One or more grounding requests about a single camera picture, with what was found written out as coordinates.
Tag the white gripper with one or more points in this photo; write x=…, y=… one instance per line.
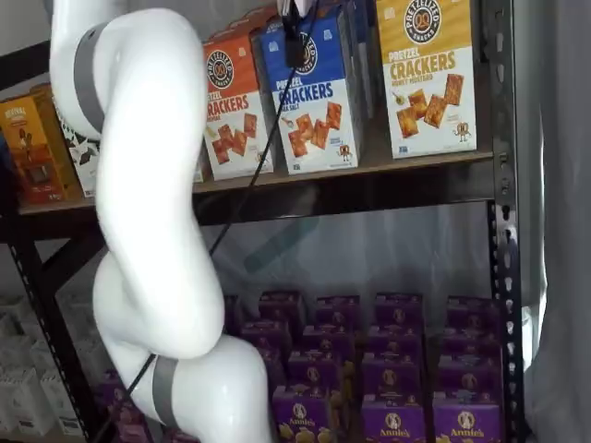
x=305, y=5

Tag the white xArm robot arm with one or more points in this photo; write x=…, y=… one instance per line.
x=148, y=184

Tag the blue white pretzel crackers box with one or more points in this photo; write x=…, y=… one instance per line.
x=314, y=115

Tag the orange white pretzel crackers box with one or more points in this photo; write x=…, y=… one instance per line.
x=231, y=115

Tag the yellow white pretzel crackers box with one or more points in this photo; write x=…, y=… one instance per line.
x=429, y=92

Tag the wooden shelf board with cracker boxes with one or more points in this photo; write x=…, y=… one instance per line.
x=392, y=167

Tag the black metal shelf rack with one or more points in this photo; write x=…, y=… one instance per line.
x=503, y=92

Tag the black white patterned box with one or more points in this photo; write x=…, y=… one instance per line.
x=85, y=161

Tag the purple Annie's snack box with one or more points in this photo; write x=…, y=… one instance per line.
x=231, y=309
x=471, y=311
x=113, y=385
x=338, y=309
x=328, y=339
x=468, y=376
x=281, y=304
x=398, y=309
x=394, y=339
x=471, y=339
x=265, y=334
x=392, y=374
x=314, y=369
x=274, y=369

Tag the brown orange snack box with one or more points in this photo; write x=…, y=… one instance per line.
x=32, y=152

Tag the purple Annie's box yellow label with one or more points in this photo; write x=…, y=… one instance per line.
x=302, y=415

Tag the purple Annie's box pink label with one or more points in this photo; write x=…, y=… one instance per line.
x=134, y=424

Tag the teal tape strip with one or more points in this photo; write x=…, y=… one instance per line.
x=281, y=244

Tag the translucent plastic sheet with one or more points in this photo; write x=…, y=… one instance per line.
x=392, y=249

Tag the white package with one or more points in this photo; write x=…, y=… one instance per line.
x=18, y=401
x=57, y=401

